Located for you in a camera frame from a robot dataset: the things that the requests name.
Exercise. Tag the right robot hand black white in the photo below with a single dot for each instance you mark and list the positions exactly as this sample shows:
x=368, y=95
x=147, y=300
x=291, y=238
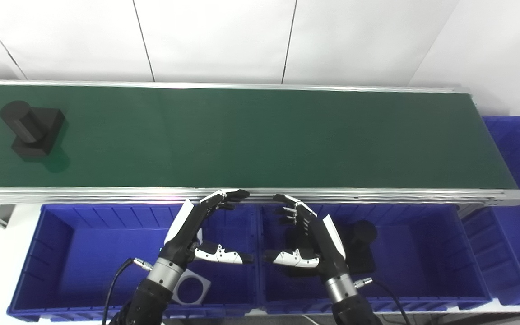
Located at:
x=325, y=246

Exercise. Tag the empty blue bin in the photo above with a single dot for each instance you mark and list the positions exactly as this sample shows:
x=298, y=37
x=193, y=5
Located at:
x=517, y=216

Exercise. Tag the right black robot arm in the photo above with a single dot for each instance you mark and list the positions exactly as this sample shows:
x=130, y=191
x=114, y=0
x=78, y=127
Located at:
x=350, y=307

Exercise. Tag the green conveyor belt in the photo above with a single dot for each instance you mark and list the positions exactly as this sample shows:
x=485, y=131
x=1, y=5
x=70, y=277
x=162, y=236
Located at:
x=106, y=195
x=242, y=135

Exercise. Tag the blue bin with white plates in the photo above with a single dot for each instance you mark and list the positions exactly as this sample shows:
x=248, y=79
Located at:
x=97, y=253

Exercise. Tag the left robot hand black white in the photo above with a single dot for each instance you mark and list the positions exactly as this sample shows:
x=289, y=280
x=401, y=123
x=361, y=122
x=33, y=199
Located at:
x=183, y=234

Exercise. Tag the blue bin with black parts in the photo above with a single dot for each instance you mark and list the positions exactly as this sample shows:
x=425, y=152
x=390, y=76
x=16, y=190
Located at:
x=422, y=257

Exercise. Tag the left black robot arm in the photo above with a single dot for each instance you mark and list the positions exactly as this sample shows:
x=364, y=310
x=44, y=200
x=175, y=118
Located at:
x=151, y=298

